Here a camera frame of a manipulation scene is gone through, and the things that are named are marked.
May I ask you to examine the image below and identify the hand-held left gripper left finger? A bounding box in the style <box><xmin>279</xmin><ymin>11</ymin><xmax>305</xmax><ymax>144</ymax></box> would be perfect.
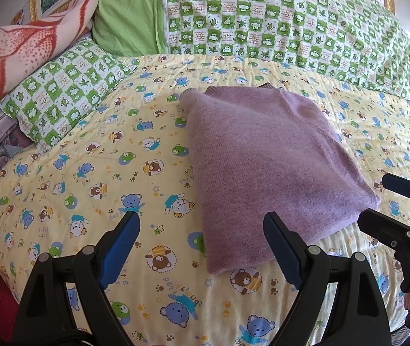
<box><xmin>14</xmin><ymin>210</ymin><xmax>141</xmax><ymax>346</ymax></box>

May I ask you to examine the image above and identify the small green checked pillow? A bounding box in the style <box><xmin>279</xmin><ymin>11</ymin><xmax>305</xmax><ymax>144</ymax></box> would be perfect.
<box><xmin>0</xmin><ymin>38</ymin><xmax>137</xmax><ymax>154</ymax></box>

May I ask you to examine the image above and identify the green checkered quilt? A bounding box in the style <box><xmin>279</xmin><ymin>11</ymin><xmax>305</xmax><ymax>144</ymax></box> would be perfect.
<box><xmin>92</xmin><ymin>0</ymin><xmax>410</xmax><ymax>109</ymax></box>

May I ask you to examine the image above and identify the orange floral blanket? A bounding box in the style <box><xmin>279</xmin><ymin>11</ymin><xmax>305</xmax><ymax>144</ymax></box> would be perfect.
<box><xmin>0</xmin><ymin>0</ymin><xmax>101</xmax><ymax>119</ymax></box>

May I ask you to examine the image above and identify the yellow bear printed blanket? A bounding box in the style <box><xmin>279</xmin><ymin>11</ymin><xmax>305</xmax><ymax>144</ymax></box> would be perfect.
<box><xmin>0</xmin><ymin>54</ymin><xmax>410</xmax><ymax>346</ymax></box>

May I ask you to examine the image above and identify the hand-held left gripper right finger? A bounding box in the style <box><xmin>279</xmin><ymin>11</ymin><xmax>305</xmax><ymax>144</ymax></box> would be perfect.
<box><xmin>263</xmin><ymin>212</ymin><xmax>393</xmax><ymax>346</ymax></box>

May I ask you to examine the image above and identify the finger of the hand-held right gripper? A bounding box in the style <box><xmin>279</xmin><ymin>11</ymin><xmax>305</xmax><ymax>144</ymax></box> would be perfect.
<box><xmin>381</xmin><ymin>172</ymin><xmax>410</xmax><ymax>220</ymax></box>
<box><xmin>357</xmin><ymin>208</ymin><xmax>410</xmax><ymax>257</ymax></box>

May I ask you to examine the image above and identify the purple knitted sweater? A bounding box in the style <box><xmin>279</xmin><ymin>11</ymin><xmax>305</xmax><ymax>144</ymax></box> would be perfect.
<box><xmin>180</xmin><ymin>83</ymin><xmax>382</xmax><ymax>275</ymax></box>

